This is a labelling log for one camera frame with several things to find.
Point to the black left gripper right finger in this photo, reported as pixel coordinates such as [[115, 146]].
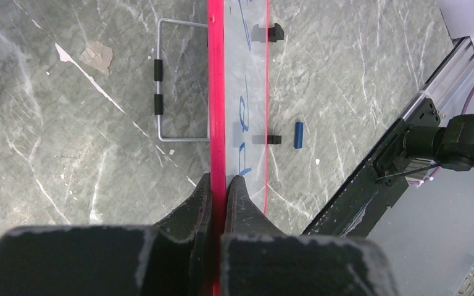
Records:
[[256, 258]]

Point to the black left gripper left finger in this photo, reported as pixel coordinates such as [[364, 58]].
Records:
[[170, 257]]

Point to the blue marker cap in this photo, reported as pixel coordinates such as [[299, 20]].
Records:
[[298, 135]]

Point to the pink-framed whiteboard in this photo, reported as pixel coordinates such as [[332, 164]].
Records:
[[238, 101]]

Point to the black whiteboard foot clip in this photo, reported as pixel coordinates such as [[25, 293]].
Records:
[[274, 139], [275, 33]]

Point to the beige tape scrap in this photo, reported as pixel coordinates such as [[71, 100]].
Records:
[[98, 56]]

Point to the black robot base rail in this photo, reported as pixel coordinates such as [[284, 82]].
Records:
[[360, 202]]

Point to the aluminium extrusion rail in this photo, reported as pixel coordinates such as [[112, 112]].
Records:
[[449, 76]]

